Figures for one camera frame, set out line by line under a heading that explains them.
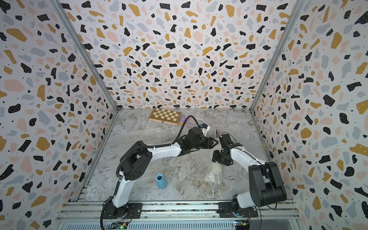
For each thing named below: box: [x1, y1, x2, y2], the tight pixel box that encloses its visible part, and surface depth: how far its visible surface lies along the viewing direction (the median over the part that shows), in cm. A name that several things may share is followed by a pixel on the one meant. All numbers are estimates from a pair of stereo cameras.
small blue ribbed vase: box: [155, 172, 168, 190], surface depth 76 cm
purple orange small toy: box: [179, 115, 187, 126], surface depth 115 cm
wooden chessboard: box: [148, 107, 182, 126], surface depth 115 cm
